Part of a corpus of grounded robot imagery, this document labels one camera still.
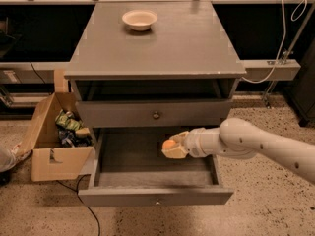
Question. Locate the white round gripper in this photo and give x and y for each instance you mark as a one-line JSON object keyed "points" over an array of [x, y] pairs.
{"points": [[193, 144]]}

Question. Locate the orange fruit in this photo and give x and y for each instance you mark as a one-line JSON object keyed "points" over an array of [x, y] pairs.
{"points": [[168, 144]]}

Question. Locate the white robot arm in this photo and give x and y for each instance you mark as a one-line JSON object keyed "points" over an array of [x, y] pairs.
{"points": [[239, 139]]}

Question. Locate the closed grey middle drawer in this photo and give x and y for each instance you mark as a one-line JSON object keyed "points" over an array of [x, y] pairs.
{"points": [[119, 114]]}

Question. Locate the open grey lower drawer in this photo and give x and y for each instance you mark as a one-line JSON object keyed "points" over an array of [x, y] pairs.
{"points": [[131, 171]]}

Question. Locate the grey wooden drawer cabinet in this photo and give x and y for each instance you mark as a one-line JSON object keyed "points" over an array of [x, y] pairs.
{"points": [[185, 55]]}

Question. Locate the dark blue snack bag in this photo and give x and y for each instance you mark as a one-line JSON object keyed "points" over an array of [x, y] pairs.
{"points": [[68, 139]]}

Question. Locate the green snack bag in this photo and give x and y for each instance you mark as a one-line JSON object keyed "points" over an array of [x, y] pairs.
{"points": [[67, 121]]}

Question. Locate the brown cardboard box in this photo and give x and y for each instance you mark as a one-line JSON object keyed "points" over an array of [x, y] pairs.
{"points": [[51, 161]]}

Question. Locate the dark cabinet at right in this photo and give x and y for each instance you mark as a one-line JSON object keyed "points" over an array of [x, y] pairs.
{"points": [[301, 94]]}

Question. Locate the white paper bowl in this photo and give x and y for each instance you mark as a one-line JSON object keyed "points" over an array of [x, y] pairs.
{"points": [[139, 20]]}

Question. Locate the white plastic bag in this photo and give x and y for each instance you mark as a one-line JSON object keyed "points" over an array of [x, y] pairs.
{"points": [[9, 158]]}

